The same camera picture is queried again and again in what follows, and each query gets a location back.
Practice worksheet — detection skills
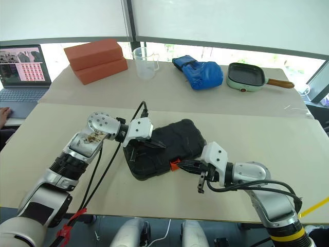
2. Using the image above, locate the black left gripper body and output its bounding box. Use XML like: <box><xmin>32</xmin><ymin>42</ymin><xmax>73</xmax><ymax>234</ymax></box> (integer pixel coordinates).
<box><xmin>127</xmin><ymin>138</ymin><xmax>152</xmax><ymax>162</ymax></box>

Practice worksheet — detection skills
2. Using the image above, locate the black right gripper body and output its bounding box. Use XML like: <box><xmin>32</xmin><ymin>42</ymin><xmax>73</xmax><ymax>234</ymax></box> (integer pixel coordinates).
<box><xmin>196</xmin><ymin>160</ymin><xmax>220</xmax><ymax>194</ymax></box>

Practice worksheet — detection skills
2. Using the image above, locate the black plastic tool case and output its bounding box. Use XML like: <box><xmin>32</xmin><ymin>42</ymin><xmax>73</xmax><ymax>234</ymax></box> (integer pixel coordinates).
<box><xmin>122</xmin><ymin>118</ymin><xmax>208</xmax><ymax>182</ymax></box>

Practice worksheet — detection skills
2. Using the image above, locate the person's bare hand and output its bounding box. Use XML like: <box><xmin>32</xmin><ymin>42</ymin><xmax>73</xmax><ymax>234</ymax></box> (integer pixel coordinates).
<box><xmin>0</xmin><ymin>107</ymin><xmax>13</xmax><ymax>128</ymax></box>

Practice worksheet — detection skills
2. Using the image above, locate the silver rounded robot leg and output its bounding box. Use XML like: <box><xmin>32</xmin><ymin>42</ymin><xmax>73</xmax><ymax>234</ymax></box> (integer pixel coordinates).
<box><xmin>181</xmin><ymin>220</ymin><xmax>210</xmax><ymax>247</ymax></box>
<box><xmin>110</xmin><ymin>218</ymin><xmax>152</xmax><ymax>247</ymax></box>

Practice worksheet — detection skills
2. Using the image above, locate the clear plastic measuring cup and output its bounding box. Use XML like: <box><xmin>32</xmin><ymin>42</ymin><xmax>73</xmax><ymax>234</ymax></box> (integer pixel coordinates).
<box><xmin>131</xmin><ymin>46</ymin><xmax>161</xmax><ymax>80</ymax></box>

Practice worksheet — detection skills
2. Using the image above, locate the blue boxing glove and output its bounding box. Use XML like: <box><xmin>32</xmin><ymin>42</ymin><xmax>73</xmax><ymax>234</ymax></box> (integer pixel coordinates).
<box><xmin>172</xmin><ymin>55</ymin><xmax>224</xmax><ymax>91</ymax></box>

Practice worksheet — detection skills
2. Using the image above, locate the red foam brick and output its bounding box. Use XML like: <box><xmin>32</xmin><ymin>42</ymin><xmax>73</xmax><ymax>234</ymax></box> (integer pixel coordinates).
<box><xmin>63</xmin><ymin>38</ymin><xmax>124</xmax><ymax>71</ymax></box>
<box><xmin>74</xmin><ymin>58</ymin><xmax>129</xmax><ymax>85</ymax></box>

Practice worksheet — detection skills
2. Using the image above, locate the green electric frying pan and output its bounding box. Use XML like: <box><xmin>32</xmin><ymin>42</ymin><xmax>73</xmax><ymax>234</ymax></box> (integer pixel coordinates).
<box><xmin>226</xmin><ymin>62</ymin><xmax>295</xmax><ymax>93</ymax></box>

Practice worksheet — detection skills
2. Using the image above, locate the yellow zip tie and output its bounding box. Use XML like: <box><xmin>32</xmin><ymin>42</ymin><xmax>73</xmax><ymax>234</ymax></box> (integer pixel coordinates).
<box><xmin>289</xmin><ymin>196</ymin><xmax>329</xmax><ymax>240</ymax></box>

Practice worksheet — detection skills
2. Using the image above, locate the dark grey laptop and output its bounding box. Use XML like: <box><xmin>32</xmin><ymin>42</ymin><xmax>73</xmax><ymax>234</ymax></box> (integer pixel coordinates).
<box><xmin>0</xmin><ymin>44</ymin><xmax>52</xmax><ymax>119</ymax></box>

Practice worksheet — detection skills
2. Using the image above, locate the white roller blind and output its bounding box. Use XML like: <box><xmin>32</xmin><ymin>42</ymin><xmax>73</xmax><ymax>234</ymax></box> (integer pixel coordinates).
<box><xmin>131</xmin><ymin>0</ymin><xmax>329</xmax><ymax>56</ymax></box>
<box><xmin>0</xmin><ymin>0</ymin><xmax>129</xmax><ymax>42</ymax></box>

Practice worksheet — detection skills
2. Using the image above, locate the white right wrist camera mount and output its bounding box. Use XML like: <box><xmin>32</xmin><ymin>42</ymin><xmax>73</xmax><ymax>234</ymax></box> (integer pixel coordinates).
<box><xmin>200</xmin><ymin>141</ymin><xmax>229</xmax><ymax>177</ymax></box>

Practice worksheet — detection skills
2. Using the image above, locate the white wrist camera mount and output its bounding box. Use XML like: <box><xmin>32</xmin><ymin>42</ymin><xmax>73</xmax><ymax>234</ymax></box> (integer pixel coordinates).
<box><xmin>122</xmin><ymin>117</ymin><xmax>154</xmax><ymax>148</ymax></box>
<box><xmin>200</xmin><ymin>141</ymin><xmax>229</xmax><ymax>177</ymax></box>

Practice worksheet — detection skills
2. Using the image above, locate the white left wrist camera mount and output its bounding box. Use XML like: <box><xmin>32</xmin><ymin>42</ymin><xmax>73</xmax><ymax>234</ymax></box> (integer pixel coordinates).
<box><xmin>122</xmin><ymin>117</ymin><xmax>154</xmax><ymax>148</ymax></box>

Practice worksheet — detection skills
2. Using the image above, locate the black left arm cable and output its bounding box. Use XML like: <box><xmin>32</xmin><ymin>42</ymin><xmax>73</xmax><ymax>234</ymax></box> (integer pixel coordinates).
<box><xmin>48</xmin><ymin>101</ymin><xmax>150</xmax><ymax>247</ymax></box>

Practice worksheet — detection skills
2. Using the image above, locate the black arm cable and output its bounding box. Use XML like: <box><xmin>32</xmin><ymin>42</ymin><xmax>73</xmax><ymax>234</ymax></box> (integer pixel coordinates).
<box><xmin>206</xmin><ymin>179</ymin><xmax>304</xmax><ymax>247</ymax></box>
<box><xmin>48</xmin><ymin>101</ymin><xmax>150</xmax><ymax>247</ymax></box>

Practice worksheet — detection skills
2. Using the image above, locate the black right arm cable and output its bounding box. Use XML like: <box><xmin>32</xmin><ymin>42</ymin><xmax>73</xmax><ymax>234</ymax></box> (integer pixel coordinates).
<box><xmin>206</xmin><ymin>179</ymin><xmax>304</xmax><ymax>247</ymax></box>

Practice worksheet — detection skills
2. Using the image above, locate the white floor cable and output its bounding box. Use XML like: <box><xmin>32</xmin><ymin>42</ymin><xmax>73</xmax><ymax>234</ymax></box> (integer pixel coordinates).
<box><xmin>151</xmin><ymin>218</ymin><xmax>172</xmax><ymax>244</ymax></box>

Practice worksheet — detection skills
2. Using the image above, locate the red tape on cable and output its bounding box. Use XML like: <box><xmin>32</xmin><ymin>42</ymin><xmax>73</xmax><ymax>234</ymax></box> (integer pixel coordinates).
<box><xmin>56</xmin><ymin>207</ymin><xmax>88</xmax><ymax>239</ymax></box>

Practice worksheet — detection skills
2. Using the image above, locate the grey window frame post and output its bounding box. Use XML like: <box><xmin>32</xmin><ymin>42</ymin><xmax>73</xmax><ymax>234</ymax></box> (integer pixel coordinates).
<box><xmin>120</xmin><ymin>0</ymin><xmax>148</xmax><ymax>50</ymax></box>

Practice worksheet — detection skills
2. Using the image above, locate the white cable loop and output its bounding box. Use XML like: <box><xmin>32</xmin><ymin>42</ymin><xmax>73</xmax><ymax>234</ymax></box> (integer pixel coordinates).
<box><xmin>299</xmin><ymin>83</ymin><xmax>312</xmax><ymax>97</ymax></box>

